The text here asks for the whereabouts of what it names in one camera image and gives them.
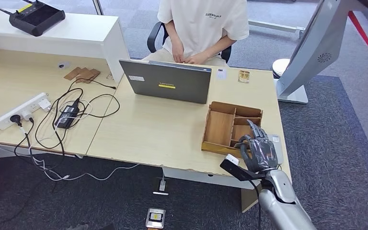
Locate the black looped power cable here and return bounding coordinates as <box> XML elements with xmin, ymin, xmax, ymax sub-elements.
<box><xmin>34</xmin><ymin>78</ymin><xmax>121</xmax><ymax>156</ymax></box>

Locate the person's left hand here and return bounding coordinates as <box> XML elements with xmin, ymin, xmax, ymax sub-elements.
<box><xmin>184</xmin><ymin>52</ymin><xmax>210</xmax><ymax>66</ymax></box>

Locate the brown patterned card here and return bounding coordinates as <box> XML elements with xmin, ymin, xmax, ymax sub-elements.
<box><xmin>238</xmin><ymin>70</ymin><xmax>251</xmax><ymax>84</ymax></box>

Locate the white hanging connector cable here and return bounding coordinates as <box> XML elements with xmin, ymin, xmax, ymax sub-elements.
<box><xmin>153</xmin><ymin>168</ymin><xmax>169</xmax><ymax>196</ymax></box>

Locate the white charger adapter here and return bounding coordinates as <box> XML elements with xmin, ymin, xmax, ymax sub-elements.
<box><xmin>38</xmin><ymin>98</ymin><xmax>52</xmax><ymax>112</ymax></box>

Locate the person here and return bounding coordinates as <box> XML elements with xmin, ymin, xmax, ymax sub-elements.
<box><xmin>142</xmin><ymin>0</ymin><xmax>250</xmax><ymax>67</ymax></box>

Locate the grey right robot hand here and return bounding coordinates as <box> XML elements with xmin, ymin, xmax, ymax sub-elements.
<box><xmin>234</xmin><ymin>119</ymin><xmax>280</xmax><ymax>174</ymax></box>

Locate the wooden desk leg panel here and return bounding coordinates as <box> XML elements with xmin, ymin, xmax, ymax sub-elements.
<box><xmin>241</xmin><ymin>187</ymin><xmax>263</xmax><ymax>213</ymax></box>

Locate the silver floor socket box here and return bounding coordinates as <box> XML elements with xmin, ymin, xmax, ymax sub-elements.
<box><xmin>145</xmin><ymin>207</ymin><xmax>166</xmax><ymax>230</ymax></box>

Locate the grey card reader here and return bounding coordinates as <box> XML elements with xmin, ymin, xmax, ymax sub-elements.
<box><xmin>267</xmin><ymin>134</ymin><xmax>284</xmax><ymax>166</ymax></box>

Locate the black office chair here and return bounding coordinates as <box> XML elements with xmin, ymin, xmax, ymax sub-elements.
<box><xmin>147</xmin><ymin>21</ymin><xmax>232</xmax><ymax>63</ymax></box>

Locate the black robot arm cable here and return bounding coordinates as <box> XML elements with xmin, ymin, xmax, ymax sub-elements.
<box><xmin>249</xmin><ymin>179</ymin><xmax>265</xmax><ymax>230</ymax></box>

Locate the black power brick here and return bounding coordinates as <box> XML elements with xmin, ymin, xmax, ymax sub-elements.
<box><xmin>55</xmin><ymin>113</ymin><xmax>76</xmax><ymax>129</ymax></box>
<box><xmin>62</xmin><ymin>104</ymin><xmax>80</xmax><ymax>116</ymax></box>

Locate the round white stool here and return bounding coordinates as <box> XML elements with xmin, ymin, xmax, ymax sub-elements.
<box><xmin>272</xmin><ymin>58</ymin><xmax>291</xmax><ymax>79</ymax></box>

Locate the black remote controller with antennas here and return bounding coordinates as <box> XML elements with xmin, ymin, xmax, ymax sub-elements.
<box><xmin>0</xmin><ymin>0</ymin><xmax>66</xmax><ymax>37</ymax></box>

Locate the white desk beam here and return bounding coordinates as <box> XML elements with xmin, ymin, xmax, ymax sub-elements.
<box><xmin>163</xmin><ymin>166</ymin><xmax>261</xmax><ymax>191</ymax></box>

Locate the black plug cable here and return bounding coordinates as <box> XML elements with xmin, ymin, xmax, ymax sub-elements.
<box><xmin>13</xmin><ymin>120</ymin><xmax>36</xmax><ymax>160</ymax></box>

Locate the wooden compartment tray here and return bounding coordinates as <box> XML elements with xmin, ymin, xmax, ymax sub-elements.
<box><xmin>201</xmin><ymin>101</ymin><xmax>264</xmax><ymax>159</ymax></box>

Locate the black and white wrist camera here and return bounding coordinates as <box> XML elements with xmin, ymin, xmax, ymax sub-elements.
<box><xmin>219</xmin><ymin>154</ymin><xmax>265</xmax><ymax>182</ymax></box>

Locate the black power plug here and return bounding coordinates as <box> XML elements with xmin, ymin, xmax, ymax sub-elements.
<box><xmin>9</xmin><ymin>114</ymin><xmax>23</xmax><ymax>127</ymax></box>

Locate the silver metal pole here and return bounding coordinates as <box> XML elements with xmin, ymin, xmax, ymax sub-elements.
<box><xmin>92</xmin><ymin>0</ymin><xmax>106</xmax><ymax>16</ymax></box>

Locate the white charger cable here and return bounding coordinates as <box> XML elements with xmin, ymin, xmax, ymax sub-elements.
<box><xmin>0</xmin><ymin>125</ymin><xmax>140</xmax><ymax>182</ymax></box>

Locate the white desk shelf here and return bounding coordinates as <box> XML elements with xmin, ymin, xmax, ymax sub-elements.
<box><xmin>0</xmin><ymin>7</ymin><xmax>131</xmax><ymax>86</ymax></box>

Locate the white metal bar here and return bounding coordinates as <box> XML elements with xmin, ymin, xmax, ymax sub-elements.
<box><xmin>248</xmin><ymin>19</ymin><xmax>306</xmax><ymax>35</ymax></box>

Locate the person's right hand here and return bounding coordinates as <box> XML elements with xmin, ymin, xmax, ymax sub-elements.
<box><xmin>171</xmin><ymin>43</ymin><xmax>185</xmax><ymax>64</ymax></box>

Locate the white power strip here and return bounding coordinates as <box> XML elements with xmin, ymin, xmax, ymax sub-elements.
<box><xmin>0</xmin><ymin>92</ymin><xmax>51</xmax><ymax>130</ymax></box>

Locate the grey kiosk with white base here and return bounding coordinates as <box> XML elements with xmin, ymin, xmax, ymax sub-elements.
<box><xmin>273</xmin><ymin>0</ymin><xmax>368</xmax><ymax>104</ymax></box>

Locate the red barrier tape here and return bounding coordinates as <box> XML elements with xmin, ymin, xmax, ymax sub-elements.
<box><xmin>348</xmin><ymin>11</ymin><xmax>368</xmax><ymax>72</ymax></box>

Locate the grey laptop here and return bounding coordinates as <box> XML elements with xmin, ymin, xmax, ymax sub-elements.
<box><xmin>119</xmin><ymin>59</ymin><xmax>212</xmax><ymax>105</ymax></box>

